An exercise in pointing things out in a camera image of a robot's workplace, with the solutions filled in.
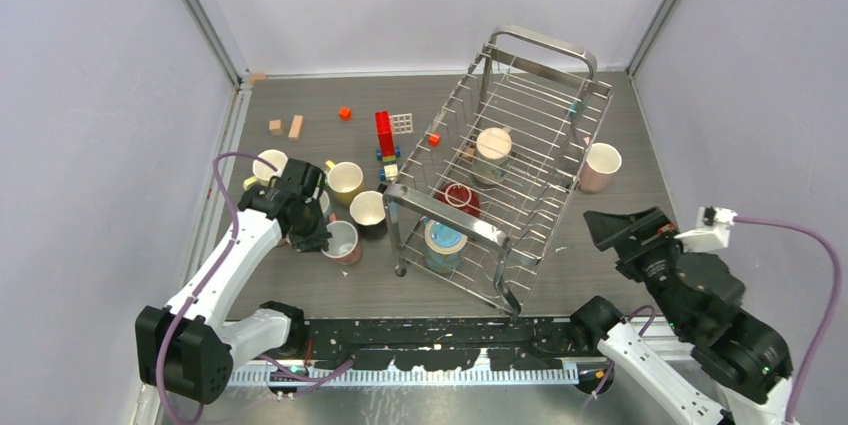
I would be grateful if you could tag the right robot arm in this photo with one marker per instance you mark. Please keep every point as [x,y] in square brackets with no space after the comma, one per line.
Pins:
[702,301]

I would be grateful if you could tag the dark red mug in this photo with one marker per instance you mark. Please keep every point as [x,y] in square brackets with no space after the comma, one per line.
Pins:
[461,197]

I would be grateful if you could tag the blue butterfly mug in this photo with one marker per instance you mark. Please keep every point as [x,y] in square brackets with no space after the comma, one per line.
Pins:
[444,247]

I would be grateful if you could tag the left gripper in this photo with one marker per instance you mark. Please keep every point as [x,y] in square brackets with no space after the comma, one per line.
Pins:
[317,240]

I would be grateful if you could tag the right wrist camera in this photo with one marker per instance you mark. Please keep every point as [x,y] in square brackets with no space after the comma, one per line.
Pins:
[711,232]

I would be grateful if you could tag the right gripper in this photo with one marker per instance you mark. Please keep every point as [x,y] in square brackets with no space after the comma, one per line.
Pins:
[607,228]

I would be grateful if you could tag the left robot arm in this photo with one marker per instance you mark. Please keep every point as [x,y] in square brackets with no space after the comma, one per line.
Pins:
[187,347]

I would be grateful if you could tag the pale yellow faceted mug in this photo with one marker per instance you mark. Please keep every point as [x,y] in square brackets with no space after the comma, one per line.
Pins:
[270,163]

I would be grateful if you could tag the long wooden block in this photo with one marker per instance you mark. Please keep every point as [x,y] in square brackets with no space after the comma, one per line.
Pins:
[296,127]

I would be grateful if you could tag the small orange block in rack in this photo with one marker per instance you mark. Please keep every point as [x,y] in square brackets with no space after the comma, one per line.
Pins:
[434,139]

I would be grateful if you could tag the light blue faceted mug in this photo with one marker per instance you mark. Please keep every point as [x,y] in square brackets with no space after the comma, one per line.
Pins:
[327,207]

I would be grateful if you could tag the corner wooden block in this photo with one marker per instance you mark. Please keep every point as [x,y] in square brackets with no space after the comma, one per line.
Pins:
[253,78]

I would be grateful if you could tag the black mug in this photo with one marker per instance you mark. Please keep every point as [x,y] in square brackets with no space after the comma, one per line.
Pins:
[368,214]

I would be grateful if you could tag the pink faceted mug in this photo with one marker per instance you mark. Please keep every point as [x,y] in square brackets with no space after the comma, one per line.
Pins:
[602,162]

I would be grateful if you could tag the red block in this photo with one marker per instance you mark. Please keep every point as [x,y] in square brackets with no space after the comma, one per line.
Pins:
[384,132]

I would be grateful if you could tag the steel wire dish rack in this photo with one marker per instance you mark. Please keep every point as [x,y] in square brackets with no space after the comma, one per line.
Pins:
[480,197]

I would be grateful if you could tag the salmon pink mug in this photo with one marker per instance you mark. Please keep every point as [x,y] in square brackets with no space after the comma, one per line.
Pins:
[344,245]

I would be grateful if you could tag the small wooden cube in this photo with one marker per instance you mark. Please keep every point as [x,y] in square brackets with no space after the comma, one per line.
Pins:
[276,127]

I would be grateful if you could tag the cream mug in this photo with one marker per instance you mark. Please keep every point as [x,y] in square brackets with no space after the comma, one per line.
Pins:
[493,148]

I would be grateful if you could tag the small white wire basket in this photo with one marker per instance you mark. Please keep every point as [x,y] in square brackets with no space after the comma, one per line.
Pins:
[402,123]

